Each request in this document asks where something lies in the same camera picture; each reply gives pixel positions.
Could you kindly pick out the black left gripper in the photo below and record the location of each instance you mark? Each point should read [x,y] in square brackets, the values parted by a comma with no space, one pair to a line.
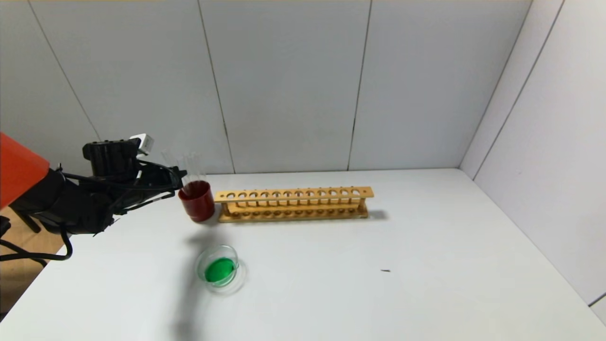
[177,178]

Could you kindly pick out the test tube with yellow pigment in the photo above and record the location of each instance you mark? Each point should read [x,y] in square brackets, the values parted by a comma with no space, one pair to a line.
[171,163]

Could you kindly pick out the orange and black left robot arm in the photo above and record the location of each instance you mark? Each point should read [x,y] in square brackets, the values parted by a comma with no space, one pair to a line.
[57,199]

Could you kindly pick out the empty clear glass test tube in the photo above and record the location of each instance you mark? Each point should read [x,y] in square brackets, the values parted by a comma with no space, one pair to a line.
[197,168]
[188,168]

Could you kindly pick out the wooden test tube rack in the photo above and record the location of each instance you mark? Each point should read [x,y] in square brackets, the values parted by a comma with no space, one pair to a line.
[293,194]

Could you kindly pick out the dark red plastic cup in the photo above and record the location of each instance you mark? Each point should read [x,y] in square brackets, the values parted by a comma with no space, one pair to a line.
[196,203]

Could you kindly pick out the clear glass dish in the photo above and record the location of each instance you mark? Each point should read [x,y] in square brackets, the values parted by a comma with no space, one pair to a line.
[220,271]

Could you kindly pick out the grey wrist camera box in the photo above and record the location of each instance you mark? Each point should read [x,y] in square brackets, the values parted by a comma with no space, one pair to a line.
[143,143]

